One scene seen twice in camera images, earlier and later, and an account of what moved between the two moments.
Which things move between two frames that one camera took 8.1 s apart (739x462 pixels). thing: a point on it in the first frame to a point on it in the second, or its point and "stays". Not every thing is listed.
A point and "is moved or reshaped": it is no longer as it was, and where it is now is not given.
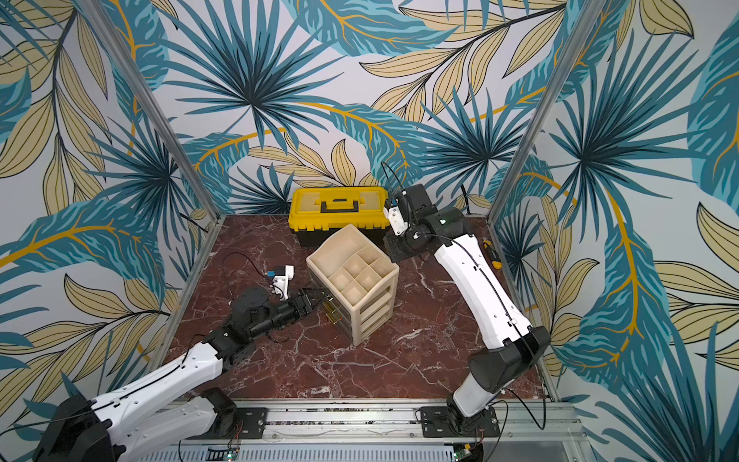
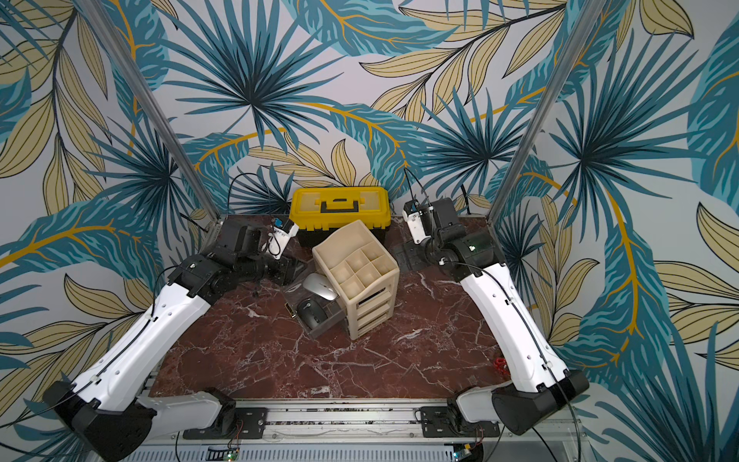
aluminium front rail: x=397 y=430 stays
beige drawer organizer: x=360 y=279 is moved or reshaped
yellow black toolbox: x=318 y=213 stays
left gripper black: x=301 y=305 to x=287 y=273
